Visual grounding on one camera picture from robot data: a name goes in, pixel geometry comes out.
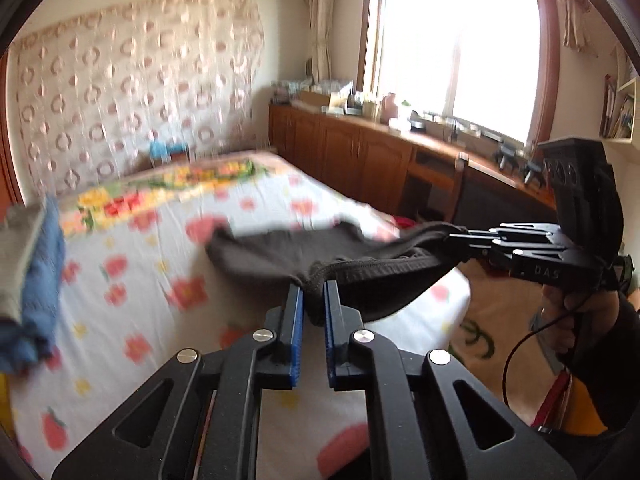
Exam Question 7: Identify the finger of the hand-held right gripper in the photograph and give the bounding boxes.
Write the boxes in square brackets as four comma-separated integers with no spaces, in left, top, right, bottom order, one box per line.
[467,221,568,247]
[446,232,558,267]

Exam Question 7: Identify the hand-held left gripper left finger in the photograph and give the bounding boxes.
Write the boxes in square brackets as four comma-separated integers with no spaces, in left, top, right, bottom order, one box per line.
[52,280,306,480]

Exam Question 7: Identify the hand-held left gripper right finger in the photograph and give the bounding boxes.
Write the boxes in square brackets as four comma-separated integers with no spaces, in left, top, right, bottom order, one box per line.
[322,280,578,480]

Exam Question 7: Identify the black pants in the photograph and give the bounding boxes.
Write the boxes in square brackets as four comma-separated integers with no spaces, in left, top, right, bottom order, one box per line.
[205,220,468,323]

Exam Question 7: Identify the person's right forearm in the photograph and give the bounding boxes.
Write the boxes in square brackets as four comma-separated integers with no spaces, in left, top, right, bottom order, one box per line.
[562,287,640,436]

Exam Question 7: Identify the grey-green folded pants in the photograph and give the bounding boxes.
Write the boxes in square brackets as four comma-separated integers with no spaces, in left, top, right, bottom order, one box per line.
[0,195,61,321]

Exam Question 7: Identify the person's right hand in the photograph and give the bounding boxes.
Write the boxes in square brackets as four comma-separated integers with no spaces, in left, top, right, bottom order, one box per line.
[541,281,584,362]

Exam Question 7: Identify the dark chair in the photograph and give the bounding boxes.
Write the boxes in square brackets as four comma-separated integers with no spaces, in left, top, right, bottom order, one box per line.
[451,152,557,233]

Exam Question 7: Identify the beige patterned rug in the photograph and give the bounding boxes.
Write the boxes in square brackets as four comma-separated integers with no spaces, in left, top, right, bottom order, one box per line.
[449,260,568,413]

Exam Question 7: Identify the strawberry print bed sheet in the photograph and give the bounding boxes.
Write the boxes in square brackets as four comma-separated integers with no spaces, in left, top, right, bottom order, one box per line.
[10,160,473,480]

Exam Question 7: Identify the long wooden cabinet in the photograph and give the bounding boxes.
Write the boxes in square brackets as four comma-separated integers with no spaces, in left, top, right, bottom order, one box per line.
[268,102,566,226]

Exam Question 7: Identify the window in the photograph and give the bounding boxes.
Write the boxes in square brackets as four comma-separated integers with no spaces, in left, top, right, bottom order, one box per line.
[360,0,556,146]

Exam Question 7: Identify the floral pillow cover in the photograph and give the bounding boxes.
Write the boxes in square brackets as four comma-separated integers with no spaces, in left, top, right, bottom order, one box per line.
[55,152,281,236]

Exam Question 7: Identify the blue bag on box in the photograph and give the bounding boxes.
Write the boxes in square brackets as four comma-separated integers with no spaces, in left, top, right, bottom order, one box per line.
[149,141,191,167]

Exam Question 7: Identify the open cardboard box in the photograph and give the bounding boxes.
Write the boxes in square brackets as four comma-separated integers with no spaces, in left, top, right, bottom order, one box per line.
[299,90,333,110]

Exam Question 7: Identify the blue jeans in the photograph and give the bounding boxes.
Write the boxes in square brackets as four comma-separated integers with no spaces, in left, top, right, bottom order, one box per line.
[0,205,67,375]

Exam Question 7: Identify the circle pattern sheer curtain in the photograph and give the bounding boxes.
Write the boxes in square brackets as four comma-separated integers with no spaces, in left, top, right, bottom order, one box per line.
[7,0,266,196]

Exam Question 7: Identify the black cable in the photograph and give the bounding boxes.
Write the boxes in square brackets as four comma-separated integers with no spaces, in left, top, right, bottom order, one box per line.
[501,310,571,407]

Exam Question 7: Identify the wall shelf with books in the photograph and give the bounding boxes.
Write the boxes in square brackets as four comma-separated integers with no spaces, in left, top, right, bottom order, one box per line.
[597,45,640,145]

